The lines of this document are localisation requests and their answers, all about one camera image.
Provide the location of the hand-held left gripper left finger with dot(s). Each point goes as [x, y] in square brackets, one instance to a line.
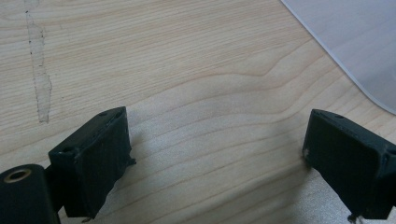
[90, 161]

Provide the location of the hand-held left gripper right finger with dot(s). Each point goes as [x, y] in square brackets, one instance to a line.
[351, 168]

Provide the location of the clear tape residue strip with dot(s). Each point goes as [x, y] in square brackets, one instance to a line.
[40, 74]

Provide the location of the white plastic sheet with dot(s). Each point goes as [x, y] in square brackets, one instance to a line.
[358, 40]

